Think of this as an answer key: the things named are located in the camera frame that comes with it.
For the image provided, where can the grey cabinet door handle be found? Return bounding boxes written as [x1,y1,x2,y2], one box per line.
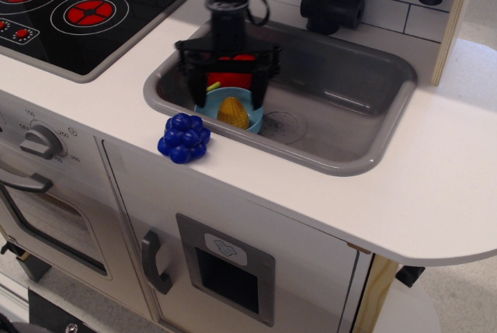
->
[141,230,172,295]

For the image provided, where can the light blue bowl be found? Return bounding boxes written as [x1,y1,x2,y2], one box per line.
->
[194,87,263,134]

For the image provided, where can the grey dispenser panel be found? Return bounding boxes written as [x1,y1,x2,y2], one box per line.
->
[176,213,276,327]

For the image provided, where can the grey toy sink basin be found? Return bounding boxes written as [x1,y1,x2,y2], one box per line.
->
[143,12,418,177]

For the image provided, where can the white oven door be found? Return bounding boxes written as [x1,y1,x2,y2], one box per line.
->
[1,145,151,318]

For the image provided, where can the grey oven door handle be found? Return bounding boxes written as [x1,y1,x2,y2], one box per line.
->
[1,168,54,193]

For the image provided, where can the wooden side post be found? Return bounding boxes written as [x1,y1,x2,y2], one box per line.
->
[430,0,470,86]

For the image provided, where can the yellow toy corn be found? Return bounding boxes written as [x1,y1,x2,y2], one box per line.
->
[217,96,250,130]

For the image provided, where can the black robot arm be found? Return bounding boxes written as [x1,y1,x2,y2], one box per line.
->
[176,0,280,109]

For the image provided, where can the blue toy grapes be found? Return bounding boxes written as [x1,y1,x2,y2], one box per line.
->
[158,113,210,164]

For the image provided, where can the red toy bell pepper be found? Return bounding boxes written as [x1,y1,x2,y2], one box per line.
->
[207,54,255,90]

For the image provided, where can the grey oven knob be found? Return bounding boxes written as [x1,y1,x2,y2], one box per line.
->
[19,124,64,160]

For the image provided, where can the black toy stovetop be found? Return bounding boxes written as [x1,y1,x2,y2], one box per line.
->
[1,0,186,83]

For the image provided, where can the white cabinet door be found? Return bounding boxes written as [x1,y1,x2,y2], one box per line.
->
[103,140,360,332]

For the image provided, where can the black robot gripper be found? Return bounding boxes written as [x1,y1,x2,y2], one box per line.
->
[176,0,280,110]

